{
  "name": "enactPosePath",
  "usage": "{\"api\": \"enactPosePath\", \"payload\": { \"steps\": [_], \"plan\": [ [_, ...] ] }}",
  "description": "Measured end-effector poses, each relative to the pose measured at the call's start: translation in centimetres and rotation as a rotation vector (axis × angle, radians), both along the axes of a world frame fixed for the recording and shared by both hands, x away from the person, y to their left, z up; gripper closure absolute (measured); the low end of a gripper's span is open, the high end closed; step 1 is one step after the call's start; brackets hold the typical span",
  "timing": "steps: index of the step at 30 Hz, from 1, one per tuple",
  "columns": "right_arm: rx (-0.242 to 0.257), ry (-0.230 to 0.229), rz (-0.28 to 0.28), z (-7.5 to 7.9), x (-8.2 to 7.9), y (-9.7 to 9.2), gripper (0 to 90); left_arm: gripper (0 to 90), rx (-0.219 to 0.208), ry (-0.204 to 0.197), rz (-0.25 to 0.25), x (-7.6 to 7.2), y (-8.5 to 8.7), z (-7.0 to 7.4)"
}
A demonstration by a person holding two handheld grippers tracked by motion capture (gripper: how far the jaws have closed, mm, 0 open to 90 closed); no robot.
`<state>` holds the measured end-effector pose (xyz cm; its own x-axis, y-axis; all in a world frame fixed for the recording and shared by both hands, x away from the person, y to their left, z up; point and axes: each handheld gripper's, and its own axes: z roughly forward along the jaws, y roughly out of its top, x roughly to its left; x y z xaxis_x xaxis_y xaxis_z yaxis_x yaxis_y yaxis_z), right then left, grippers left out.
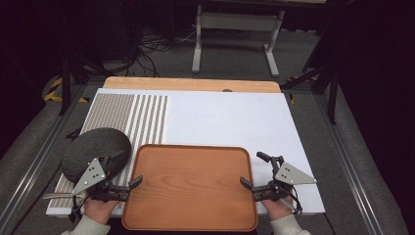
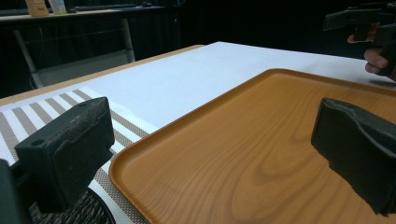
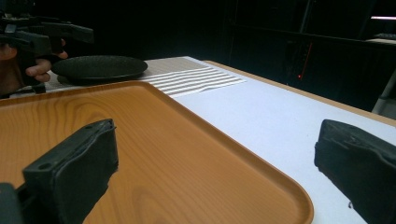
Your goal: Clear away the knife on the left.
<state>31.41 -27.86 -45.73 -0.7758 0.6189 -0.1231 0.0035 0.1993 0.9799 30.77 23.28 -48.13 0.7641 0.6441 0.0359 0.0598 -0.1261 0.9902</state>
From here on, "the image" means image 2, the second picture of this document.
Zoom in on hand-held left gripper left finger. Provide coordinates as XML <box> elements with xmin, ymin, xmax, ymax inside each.
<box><xmin>14</xmin><ymin>96</ymin><xmax>116</xmax><ymax>215</ymax></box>

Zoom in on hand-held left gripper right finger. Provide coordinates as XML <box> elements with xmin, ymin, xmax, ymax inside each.
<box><xmin>310</xmin><ymin>97</ymin><xmax>396</xmax><ymax>217</ymax></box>

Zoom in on striped beige white placemat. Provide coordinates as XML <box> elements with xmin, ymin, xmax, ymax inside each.
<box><xmin>0</xmin><ymin>88</ymin><xmax>160</xmax><ymax>224</ymax></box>

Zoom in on dark patterned cloth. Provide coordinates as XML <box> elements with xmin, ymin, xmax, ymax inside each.
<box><xmin>28</xmin><ymin>187</ymin><xmax>117</xmax><ymax>224</ymax></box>

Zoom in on background table with metal legs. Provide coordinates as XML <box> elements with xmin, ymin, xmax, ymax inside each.
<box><xmin>0</xmin><ymin>4</ymin><xmax>182</xmax><ymax>91</ymax></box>

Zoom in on brown wooden tray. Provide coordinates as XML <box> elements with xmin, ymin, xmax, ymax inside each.
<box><xmin>108</xmin><ymin>68</ymin><xmax>396</xmax><ymax>224</ymax></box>

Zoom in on white bottle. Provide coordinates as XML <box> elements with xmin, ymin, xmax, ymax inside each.
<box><xmin>48</xmin><ymin>0</ymin><xmax>67</xmax><ymax>15</ymax></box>

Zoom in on beige box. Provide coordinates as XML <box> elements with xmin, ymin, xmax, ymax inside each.
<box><xmin>24</xmin><ymin>0</ymin><xmax>50</xmax><ymax>18</ymax></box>

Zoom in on white table mat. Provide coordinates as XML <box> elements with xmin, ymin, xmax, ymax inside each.
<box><xmin>0</xmin><ymin>41</ymin><xmax>396</xmax><ymax>134</ymax></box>

